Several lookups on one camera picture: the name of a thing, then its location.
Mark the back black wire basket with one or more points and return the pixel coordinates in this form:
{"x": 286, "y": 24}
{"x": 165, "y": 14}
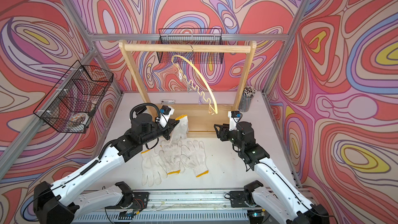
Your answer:
{"x": 191, "y": 36}

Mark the white stapler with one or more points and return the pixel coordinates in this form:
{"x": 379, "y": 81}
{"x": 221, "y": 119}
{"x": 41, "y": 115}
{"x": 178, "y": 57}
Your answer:
{"x": 167, "y": 102}

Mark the white glove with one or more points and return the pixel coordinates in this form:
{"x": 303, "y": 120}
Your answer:
{"x": 170, "y": 154}
{"x": 194, "y": 156}
{"x": 181, "y": 130}
{"x": 153, "y": 168}

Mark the side black wire basket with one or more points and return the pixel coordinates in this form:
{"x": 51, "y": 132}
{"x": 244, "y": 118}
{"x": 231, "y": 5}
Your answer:
{"x": 80, "y": 90}

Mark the mesh pencil cup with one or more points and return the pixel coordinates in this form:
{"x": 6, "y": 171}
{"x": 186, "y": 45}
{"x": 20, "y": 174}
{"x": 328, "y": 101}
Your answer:
{"x": 247, "y": 96}

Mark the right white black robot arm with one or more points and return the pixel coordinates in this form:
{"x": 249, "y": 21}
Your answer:
{"x": 285, "y": 204}

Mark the purple clothes peg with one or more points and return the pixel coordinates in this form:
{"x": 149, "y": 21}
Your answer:
{"x": 201, "y": 100}

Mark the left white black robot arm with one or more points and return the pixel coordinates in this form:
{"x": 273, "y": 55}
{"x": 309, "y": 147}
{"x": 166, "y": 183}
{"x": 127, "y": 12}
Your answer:
{"x": 65, "y": 200}

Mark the wooden hanging rack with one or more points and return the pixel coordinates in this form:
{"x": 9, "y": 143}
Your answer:
{"x": 201, "y": 118}

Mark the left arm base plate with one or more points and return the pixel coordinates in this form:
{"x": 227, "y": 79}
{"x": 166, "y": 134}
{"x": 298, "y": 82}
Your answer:
{"x": 137, "y": 201}

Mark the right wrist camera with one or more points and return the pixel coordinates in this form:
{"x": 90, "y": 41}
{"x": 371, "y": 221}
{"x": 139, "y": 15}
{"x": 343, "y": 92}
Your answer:
{"x": 234, "y": 119}

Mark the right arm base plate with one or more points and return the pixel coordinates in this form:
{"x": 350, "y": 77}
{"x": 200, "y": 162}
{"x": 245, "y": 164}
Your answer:
{"x": 240, "y": 199}

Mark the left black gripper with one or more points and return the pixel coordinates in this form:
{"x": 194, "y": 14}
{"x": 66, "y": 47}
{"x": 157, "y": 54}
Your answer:
{"x": 169, "y": 128}

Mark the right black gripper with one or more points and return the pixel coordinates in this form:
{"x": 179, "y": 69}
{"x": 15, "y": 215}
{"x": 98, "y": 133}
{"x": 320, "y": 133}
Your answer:
{"x": 223, "y": 131}

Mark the aluminium front rail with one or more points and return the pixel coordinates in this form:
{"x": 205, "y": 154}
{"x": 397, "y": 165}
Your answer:
{"x": 182, "y": 207}

